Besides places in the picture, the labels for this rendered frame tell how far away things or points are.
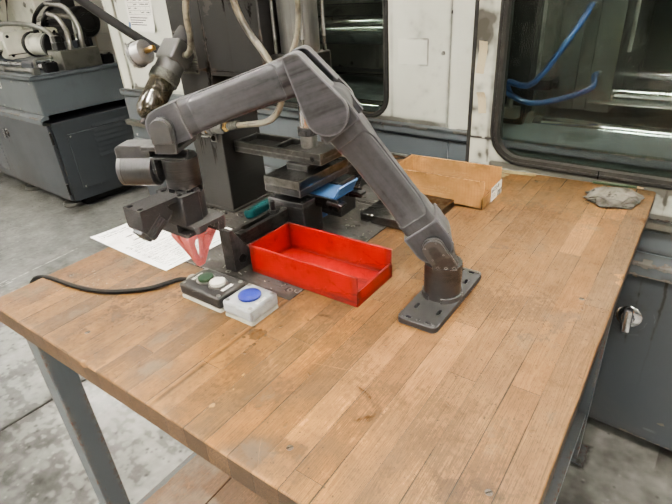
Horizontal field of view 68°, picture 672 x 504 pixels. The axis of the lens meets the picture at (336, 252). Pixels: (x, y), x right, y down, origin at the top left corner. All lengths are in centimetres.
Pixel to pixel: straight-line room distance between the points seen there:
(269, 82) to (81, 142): 346
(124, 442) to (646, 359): 173
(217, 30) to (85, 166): 311
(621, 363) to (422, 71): 107
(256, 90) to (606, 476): 157
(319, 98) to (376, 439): 45
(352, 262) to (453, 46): 83
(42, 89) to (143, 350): 330
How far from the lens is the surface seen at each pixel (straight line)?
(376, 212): 116
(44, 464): 212
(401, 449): 65
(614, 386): 181
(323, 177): 111
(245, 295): 86
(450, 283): 84
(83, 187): 422
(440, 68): 163
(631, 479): 191
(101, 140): 421
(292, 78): 72
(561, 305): 91
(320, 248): 102
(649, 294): 161
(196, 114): 79
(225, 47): 115
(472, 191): 123
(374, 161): 76
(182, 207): 84
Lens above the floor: 139
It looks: 28 degrees down
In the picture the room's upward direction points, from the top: 4 degrees counter-clockwise
